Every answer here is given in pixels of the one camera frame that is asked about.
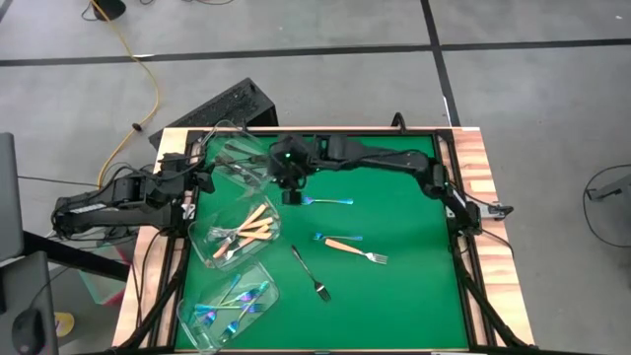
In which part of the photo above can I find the clear plastic bin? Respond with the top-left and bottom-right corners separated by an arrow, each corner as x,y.
199,117 -> 281,194
185,195 -> 282,273
175,260 -> 281,354

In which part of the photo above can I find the grey floor bracket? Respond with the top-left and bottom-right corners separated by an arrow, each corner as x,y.
586,175 -> 631,202

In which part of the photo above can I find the grey desk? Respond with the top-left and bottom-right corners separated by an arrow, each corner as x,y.
0,249 -> 59,355

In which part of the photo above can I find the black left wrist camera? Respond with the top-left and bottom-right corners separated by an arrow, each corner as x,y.
156,152 -> 191,172

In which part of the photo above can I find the black round base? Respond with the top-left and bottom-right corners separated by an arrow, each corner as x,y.
91,0 -> 128,22

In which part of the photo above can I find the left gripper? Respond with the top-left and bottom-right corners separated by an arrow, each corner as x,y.
165,160 -> 217,196

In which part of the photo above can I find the green table mat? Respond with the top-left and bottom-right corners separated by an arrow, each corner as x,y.
175,134 -> 470,352

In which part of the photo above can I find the black floor cable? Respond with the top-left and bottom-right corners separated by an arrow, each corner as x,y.
581,164 -> 631,249

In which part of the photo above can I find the teal and pink bin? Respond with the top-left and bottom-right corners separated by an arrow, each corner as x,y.
76,244 -> 130,307

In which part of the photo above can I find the black computer mouse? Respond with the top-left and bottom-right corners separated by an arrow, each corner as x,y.
10,308 -> 49,355

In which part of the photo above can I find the black desk leg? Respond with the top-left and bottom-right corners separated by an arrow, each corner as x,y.
22,230 -> 130,283

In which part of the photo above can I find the round yellow sticker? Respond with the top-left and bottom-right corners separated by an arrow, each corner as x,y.
52,310 -> 76,339

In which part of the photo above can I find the yellow floor cable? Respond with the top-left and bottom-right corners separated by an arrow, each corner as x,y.
90,0 -> 162,191

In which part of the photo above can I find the black table frame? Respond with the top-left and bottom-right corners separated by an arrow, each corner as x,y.
117,125 -> 531,355

